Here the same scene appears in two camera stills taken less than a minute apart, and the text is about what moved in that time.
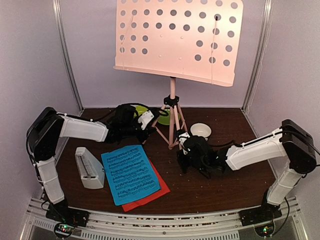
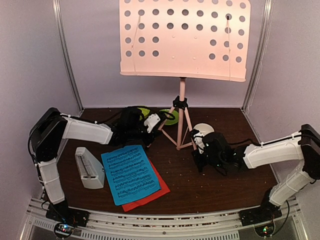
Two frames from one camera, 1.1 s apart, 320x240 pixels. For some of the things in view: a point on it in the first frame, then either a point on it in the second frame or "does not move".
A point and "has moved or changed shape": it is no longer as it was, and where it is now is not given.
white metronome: x=91 y=171 does not move
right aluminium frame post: x=267 y=14 does not move
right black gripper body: x=184 y=165 -> x=214 y=160
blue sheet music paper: x=130 y=173 does not move
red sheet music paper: x=164 y=190 does not move
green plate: x=164 y=120 -> x=172 y=121
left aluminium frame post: x=56 y=7 does not move
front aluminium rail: x=226 y=226 does not move
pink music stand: x=194 y=39 has moved or changed shape
